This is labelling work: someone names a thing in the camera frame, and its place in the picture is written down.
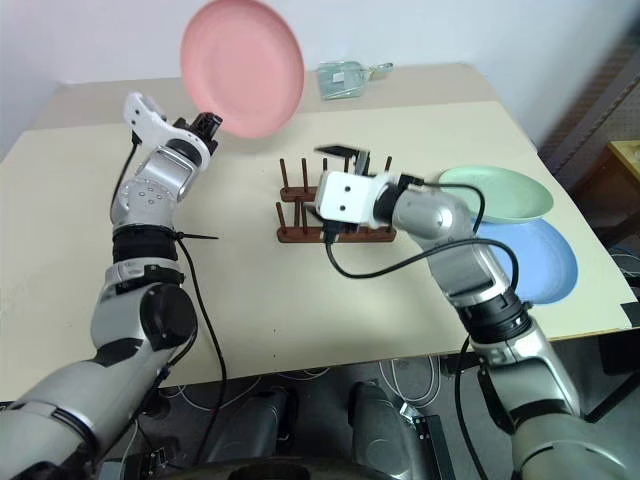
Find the white cable coil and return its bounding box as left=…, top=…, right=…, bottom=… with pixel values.
left=377, top=355, right=454, bottom=408

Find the clear glass container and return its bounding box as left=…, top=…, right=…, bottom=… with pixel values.
left=317, top=59, right=397, bottom=103

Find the blue plate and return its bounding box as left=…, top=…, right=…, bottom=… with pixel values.
left=468, top=216, right=580, bottom=306

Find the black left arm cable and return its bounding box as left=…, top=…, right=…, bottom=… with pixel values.
left=110, top=131, right=229, bottom=467

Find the black perforated metal bracket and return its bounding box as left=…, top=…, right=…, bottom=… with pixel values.
left=399, top=401, right=457, bottom=480

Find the thin black hanging cable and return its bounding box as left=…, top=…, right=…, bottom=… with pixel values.
left=453, top=333, right=487, bottom=480

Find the green plate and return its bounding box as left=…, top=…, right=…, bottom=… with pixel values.
left=437, top=165, right=555, bottom=225

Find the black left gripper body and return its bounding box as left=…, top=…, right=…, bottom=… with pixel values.
left=173, top=116, right=222, bottom=156

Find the long black right arm cable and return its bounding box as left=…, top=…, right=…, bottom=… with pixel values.
left=323, top=228, right=522, bottom=304

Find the short black right arm cable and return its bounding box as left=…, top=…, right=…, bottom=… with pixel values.
left=399, top=179, right=488, bottom=229

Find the pink plate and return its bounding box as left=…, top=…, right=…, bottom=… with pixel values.
left=179, top=0, right=307, bottom=138

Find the wooden dish rack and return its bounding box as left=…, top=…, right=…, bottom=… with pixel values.
left=275, top=156, right=399, bottom=246

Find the wide dark rounded rim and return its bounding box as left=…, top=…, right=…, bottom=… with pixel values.
left=106, top=448, right=397, bottom=480

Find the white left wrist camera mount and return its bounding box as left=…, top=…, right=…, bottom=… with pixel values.
left=123, top=91, right=212, bottom=168

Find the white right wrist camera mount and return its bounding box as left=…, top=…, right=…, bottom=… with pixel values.
left=313, top=170, right=402, bottom=227

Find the black zip tie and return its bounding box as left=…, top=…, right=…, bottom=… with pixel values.
left=169, top=228, right=221, bottom=245

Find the dark rounded shape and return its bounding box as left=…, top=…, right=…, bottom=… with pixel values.
left=347, top=380, right=442, bottom=480
left=206, top=386, right=302, bottom=470

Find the light wooden box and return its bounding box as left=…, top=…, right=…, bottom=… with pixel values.
left=605, top=140, right=640, bottom=200

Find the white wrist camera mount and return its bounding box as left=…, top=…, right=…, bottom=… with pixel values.
left=123, top=91, right=212, bottom=168
left=313, top=170, right=402, bottom=227

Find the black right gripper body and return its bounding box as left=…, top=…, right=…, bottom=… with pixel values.
left=310, top=202, right=363, bottom=237

